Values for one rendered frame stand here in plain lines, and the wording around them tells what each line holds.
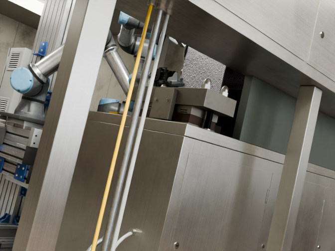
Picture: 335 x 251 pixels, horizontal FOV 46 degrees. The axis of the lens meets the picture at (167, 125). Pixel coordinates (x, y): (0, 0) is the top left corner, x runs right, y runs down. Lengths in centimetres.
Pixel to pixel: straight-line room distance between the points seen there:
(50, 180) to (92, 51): 26
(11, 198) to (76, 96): 168
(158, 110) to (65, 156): 67
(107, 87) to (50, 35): 567
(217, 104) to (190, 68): 38
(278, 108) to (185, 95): 44
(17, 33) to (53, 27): 725
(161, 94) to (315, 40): 54
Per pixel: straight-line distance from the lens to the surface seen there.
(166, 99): 136
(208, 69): 158
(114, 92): 786
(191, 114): 132
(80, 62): 78
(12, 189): 241
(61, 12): 244
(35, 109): 208
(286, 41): 123
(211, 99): 129
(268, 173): 159
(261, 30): 113
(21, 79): 196
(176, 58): 699
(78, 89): 78
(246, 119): 144
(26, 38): 978
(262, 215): 163
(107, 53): 204
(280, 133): 164
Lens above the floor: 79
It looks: 4 degrees up
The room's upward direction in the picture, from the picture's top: 13 degrees clockwise
